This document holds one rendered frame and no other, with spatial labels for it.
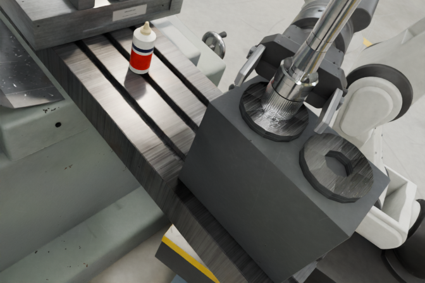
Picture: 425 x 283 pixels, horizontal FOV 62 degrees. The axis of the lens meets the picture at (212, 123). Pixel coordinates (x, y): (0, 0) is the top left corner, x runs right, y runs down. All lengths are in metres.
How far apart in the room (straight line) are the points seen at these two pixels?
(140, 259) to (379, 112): 1.06
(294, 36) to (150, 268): 1.19
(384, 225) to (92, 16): 0.85
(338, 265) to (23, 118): 0.86
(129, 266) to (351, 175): 1.17
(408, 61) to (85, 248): 1.07
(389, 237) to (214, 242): 0.61
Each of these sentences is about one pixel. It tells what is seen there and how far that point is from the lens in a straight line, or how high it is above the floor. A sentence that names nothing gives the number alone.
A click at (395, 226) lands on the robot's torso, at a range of 1.05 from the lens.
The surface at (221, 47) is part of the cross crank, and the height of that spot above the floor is 0.66.
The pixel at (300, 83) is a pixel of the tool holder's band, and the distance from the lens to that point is 0.40.
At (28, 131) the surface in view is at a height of 0.82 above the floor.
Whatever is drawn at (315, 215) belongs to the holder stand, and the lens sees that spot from 0.42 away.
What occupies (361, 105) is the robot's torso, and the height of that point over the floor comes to 0.98.
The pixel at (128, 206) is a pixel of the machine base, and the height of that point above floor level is 0.20.
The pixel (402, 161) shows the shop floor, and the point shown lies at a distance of 2.49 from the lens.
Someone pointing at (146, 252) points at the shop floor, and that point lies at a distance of 1.52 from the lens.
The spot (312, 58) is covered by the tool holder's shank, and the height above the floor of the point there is 1.22.
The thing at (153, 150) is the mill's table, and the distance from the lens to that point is 0.60.
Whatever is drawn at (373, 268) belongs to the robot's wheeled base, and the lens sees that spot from 1.17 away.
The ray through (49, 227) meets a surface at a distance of 1.21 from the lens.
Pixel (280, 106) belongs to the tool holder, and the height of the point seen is 1.16.
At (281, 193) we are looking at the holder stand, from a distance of 0.43.
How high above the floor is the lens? 1.43
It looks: 48 degrees down
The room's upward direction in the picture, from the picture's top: 25 degrees clockwise
